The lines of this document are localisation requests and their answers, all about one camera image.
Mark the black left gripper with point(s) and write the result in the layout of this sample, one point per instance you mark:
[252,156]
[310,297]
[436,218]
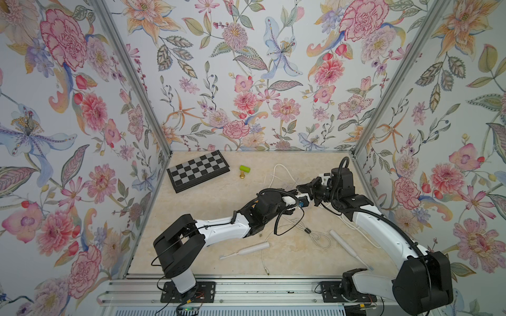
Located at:
[279,192]

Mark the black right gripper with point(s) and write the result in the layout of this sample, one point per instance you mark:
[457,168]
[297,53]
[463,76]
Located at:
[311,187]

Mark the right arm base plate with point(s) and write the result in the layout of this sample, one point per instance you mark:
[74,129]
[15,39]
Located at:
[344,290]

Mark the black white folding chessboard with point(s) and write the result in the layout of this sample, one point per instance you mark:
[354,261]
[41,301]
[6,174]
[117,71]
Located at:
[197,171]

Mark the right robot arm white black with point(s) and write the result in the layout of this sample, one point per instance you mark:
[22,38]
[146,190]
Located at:
[423,282]

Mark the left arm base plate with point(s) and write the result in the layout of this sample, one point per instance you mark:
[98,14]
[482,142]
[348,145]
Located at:
[202,292]

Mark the green cylinder block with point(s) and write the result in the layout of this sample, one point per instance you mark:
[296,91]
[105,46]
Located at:
[244,169]

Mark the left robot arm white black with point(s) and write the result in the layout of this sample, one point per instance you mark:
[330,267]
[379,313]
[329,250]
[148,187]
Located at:
[179,245]

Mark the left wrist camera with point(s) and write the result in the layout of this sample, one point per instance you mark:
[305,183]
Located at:
[301,201]

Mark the white electric toothbrush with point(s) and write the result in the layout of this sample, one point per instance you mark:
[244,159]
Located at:
[248,250]
[347,248]

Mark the aluminium front rail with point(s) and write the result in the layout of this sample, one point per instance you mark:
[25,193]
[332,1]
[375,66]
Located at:
[228,291]

